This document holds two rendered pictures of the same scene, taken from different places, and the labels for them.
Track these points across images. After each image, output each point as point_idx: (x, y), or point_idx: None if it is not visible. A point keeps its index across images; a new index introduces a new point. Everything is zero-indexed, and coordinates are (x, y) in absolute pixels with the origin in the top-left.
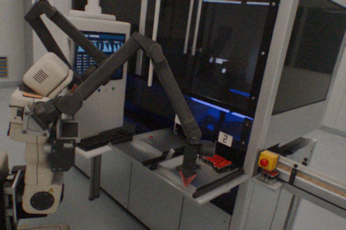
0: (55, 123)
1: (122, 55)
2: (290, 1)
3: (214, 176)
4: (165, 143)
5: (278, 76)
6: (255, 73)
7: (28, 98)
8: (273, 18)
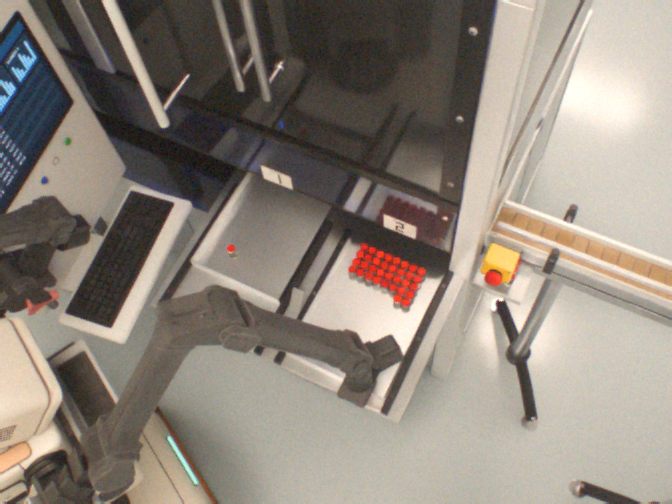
0: (60, 413)
1: (167, 370)
2: (520, 41)
3: (401, 321)
4: (266, 238)
5: (504, 152)
6: (449, 148)
7: (11, 471)
8: (478, 61)
